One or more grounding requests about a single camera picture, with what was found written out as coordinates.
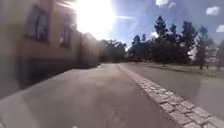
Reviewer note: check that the group of leafy trees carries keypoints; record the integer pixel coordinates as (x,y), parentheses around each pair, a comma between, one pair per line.
(111,51)

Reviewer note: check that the grey asphalt pavement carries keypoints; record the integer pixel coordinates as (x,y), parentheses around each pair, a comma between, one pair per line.
(93,100)

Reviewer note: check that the row of dark trees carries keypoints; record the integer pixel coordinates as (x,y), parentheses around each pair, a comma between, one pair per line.
(166,48)

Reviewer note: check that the pale cobblestone strip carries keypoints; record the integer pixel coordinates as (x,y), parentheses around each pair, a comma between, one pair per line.
(174,106)

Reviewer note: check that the grey asphalt road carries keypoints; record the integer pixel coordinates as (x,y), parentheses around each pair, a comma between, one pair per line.
(190,87)

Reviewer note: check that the tan building with dark windows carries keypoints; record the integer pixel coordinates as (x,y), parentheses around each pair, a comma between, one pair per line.
(20,53)

